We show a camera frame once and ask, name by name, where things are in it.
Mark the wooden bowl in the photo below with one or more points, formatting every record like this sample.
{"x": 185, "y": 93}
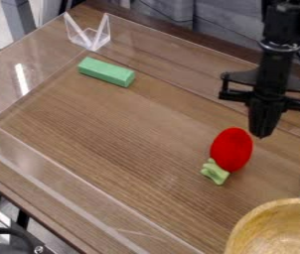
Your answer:
{"x": 268, "y": 230}

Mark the black device with screw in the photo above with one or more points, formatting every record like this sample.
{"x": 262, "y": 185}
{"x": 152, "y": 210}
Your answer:
{"x": 29, "y": 248}

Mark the clear acrylic tray walls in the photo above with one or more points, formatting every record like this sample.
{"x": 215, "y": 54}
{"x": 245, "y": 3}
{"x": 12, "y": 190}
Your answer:
{"x": 100, "y": 160}

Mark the green rectangular block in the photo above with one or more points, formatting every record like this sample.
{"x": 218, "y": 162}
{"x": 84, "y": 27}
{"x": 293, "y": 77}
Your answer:
{"x": 106, "y": 71}

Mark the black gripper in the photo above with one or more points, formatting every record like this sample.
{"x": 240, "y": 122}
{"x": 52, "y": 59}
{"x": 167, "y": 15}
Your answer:
{"x": 269, "y": 83}

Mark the red plush fruit green stem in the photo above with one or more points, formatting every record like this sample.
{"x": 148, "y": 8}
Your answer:
{"x": 230, "y": 152}

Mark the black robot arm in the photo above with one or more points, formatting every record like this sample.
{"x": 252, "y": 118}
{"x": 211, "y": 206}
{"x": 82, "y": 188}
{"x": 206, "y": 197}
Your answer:
{"x": 281, "y": 25}

